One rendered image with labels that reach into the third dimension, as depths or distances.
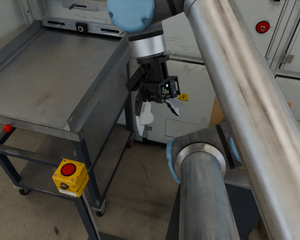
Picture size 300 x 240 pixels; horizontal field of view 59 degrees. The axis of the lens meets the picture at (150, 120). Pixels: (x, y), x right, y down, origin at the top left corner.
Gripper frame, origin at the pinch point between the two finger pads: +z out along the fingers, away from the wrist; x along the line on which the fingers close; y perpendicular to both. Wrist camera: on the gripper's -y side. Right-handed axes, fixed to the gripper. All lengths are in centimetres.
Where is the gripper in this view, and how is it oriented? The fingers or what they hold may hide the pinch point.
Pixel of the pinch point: (159, 125)
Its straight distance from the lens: 77.2
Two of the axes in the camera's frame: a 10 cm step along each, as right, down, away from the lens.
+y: 6.6, 1.3, -7.4
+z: 2.0, 9.2, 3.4
